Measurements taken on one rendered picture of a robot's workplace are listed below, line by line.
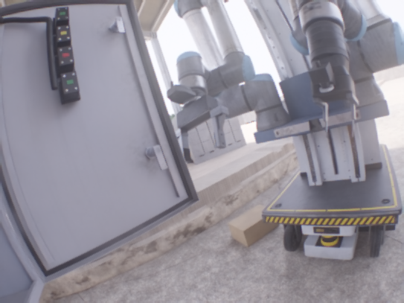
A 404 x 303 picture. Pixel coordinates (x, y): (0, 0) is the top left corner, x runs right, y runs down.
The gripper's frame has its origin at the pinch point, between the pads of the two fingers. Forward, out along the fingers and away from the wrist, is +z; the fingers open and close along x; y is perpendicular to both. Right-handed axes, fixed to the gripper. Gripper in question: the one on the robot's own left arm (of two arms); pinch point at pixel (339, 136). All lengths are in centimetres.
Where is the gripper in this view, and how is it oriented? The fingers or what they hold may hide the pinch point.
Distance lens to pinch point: 36.9
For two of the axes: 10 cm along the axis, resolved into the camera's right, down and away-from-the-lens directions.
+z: -0.8, 10.0, -0.3
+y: -8.3, -0.8, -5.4
